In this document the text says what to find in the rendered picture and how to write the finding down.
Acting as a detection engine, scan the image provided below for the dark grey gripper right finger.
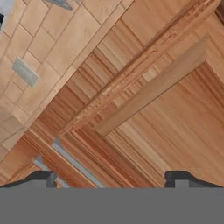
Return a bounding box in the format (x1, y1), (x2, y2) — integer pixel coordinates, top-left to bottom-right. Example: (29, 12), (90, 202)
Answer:
(164, 170), (224, 189)

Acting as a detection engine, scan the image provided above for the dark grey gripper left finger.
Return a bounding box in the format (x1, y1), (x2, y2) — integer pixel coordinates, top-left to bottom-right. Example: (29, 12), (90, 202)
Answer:
(0, 170), (58, 189)

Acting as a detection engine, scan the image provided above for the plain wooden cabinet door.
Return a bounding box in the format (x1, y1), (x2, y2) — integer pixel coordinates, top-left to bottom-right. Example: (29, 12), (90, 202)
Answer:
(0, 129), (97, 189)

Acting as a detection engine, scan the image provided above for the wooden cabinet door, recessed panel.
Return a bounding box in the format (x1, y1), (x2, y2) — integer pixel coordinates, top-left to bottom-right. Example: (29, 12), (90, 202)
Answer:
(59, 0), (224, 189)

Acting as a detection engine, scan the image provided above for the white and black appliance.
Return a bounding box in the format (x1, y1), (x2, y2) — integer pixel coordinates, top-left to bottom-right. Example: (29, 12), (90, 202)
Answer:
(0, 0), (16, 31)

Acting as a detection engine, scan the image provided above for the grey bar door handle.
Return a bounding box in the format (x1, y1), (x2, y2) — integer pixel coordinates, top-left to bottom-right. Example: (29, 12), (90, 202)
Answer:
(32, 154), (70, 189)
(52, 136), (105, 189)

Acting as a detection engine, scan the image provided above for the grey wall socket plate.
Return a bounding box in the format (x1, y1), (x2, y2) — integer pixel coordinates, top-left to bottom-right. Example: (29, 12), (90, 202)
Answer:
(10, 56), (40, 88)

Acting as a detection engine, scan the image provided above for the grey metal bracket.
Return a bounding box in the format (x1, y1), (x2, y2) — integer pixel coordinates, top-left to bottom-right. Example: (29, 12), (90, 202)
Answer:
(43, 0), (74, 11)

